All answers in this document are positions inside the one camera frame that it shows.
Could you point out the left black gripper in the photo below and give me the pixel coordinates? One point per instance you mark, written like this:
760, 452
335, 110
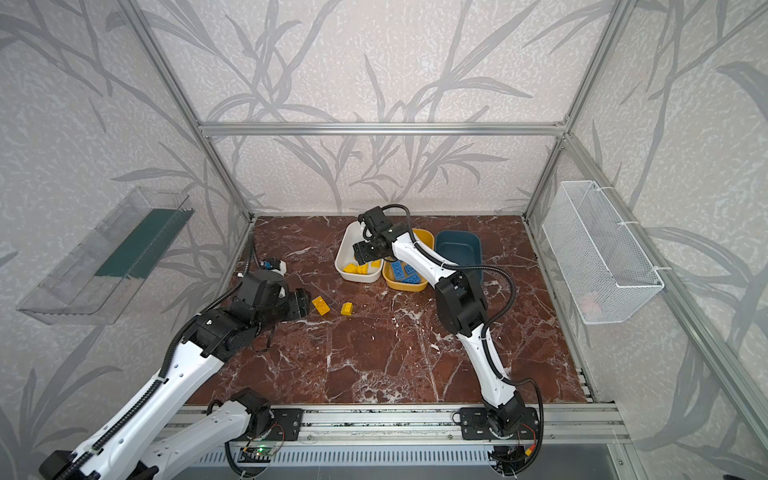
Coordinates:
300, 303

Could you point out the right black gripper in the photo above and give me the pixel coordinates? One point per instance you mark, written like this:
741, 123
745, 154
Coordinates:
366, 241

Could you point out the blue brick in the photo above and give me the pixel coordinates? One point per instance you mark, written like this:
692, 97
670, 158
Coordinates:
412, 279
398, 271

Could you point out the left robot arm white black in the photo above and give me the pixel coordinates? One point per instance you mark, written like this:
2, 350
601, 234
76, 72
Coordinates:
126, 447

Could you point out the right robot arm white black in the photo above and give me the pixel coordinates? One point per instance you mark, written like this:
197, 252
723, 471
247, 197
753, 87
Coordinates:
462, 310

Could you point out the white plastic bin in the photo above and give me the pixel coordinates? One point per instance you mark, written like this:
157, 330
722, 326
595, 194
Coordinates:
345, 255

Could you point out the yellow plastic bin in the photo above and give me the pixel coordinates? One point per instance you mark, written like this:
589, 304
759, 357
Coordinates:
429, 240

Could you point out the dark teal plastic bin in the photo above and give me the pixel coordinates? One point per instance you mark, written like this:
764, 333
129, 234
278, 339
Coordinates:
461, 247

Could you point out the right wiring bundle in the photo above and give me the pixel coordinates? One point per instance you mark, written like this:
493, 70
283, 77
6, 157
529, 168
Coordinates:
516, 453

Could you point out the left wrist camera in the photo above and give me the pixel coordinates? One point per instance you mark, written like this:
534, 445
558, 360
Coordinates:
274, 264

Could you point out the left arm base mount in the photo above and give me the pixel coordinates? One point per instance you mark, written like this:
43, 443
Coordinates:
279, 423

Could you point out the aluminium front rail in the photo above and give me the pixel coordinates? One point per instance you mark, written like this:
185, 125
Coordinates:
440, 424

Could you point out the left circuit board with wires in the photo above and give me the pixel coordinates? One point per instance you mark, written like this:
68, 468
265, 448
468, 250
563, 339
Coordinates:
263, 448

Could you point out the clear plastic wall shelf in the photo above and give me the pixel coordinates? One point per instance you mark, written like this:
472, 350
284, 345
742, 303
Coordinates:
94, 284

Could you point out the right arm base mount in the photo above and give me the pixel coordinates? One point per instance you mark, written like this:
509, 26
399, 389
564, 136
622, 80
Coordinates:
474, 425

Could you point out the white wire mesh basket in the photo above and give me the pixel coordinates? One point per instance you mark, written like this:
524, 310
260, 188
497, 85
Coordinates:
607, 272

